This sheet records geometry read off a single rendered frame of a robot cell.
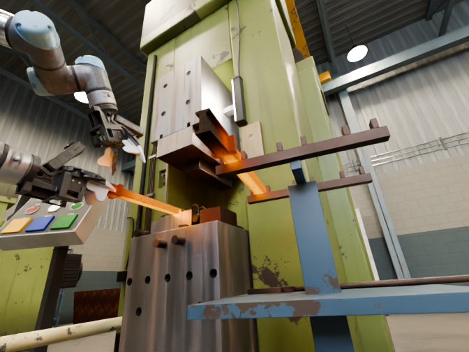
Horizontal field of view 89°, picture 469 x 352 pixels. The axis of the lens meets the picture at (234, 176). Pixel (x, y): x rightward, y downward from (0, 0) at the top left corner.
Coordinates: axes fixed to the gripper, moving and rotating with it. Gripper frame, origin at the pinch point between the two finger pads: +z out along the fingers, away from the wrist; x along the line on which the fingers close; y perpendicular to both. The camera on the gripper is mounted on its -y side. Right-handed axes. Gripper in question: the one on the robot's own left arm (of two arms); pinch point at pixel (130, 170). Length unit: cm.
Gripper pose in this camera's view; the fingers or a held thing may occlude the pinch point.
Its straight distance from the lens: 83.3
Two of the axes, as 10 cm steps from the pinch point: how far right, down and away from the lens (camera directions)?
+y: -3.9, 1.5, -9.1
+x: 8.7, -2.6, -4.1
